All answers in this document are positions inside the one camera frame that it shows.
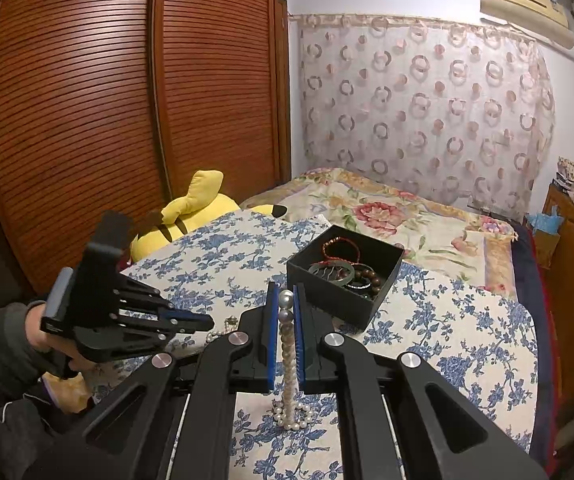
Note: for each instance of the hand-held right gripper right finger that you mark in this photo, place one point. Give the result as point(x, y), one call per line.
point(299, 335)

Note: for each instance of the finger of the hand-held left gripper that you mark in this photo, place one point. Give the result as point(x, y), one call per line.
point(157, 334)
point(157, 300)

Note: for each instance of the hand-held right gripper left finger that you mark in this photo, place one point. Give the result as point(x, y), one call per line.
point(273, 335)

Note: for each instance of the black box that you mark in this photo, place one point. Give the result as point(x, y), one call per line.
point(337, 305)

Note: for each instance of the pale green jade bangle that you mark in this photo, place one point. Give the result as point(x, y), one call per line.
point(345, 280)

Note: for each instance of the person's left hand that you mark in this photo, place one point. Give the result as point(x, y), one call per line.
point(36, 327)

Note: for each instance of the yellow plush toy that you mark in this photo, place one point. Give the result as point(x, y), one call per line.
point(202, 205)

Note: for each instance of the blue floral tablecloth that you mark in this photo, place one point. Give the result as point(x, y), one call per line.
point(442, 340)

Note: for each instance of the floral bed blanket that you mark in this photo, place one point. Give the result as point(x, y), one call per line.
point(417, 230)

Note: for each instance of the person's dark clothing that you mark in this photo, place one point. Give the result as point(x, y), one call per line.
point(17, 445)

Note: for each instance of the wooden louvered wardrobe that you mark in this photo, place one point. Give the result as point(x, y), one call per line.
point(117, 110)

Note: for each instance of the dark blue bedsheet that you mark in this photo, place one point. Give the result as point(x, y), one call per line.
point(542, 335)

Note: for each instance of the circle patterned curtain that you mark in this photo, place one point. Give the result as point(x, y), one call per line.
point(417, 110)

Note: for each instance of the blue bag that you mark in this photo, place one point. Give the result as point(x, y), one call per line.
point(542, 222)

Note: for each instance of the stack of patterned cloths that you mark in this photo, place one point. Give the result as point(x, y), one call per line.
point(569, 172)

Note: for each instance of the cream air conditioner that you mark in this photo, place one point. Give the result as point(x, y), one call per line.
point(522, 10)

